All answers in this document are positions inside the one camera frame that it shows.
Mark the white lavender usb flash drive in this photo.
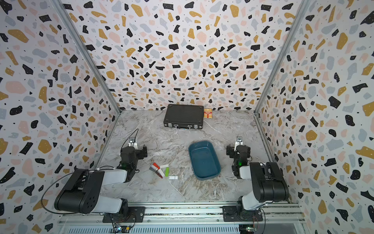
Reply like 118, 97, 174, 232
157, 169, 165, 177

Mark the teal plastic storage box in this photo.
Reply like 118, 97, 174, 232
188, 140, 221, 181

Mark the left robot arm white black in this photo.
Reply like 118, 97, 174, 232
54, 146, 148, 217

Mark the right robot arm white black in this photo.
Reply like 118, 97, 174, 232
226, 143, 289, 215

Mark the small yellow red box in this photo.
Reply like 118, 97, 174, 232
204, 108, 213, 119

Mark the black briefcase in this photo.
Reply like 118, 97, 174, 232
163, 104, 204, 129

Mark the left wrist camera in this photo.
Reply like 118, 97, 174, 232
128, 138, 138, 149

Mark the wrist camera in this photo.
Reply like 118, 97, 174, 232
128, 138, 138, 149
235, 136, 243, 147

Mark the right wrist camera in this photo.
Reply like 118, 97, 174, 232
235, 136, 243, 147

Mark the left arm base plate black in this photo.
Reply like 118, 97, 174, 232
102, 206, 146, 223

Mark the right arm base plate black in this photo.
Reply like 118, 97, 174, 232
222, 206, 263, 222

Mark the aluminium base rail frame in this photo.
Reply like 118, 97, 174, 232
57, 202, 309, 234

